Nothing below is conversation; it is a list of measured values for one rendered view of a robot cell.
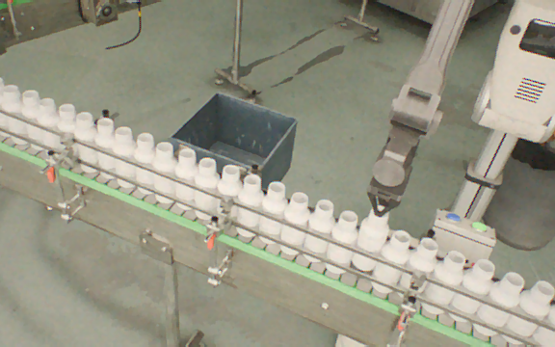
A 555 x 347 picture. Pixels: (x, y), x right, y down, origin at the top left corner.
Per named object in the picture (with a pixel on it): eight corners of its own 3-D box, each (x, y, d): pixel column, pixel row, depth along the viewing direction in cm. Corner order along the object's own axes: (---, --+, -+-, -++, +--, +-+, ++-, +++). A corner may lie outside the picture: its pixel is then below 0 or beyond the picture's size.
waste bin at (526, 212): (468, 238, 274) (517, 143, 232) (479, 188, 306) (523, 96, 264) (557, 271, 263) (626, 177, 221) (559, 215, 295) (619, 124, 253)
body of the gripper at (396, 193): (366, 192, 99) (375, 163, 94) (380, 162, 107) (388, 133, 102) (399, 203, 98) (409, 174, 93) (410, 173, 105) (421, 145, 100)
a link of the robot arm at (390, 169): (445, 106, 90) (398, 90, 92) (432, 142, 81) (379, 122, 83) (424, 158, 98) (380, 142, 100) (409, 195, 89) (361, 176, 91)
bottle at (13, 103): (29, 130, 148) (15, 80, 137) (39, 140, 145) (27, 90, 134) (8, 138, 144) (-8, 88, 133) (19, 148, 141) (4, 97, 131)
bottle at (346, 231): (344, 279, 119) (357, 230, 108) (320, 269, 121) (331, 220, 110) (352, 261, 123) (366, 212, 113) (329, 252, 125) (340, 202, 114)
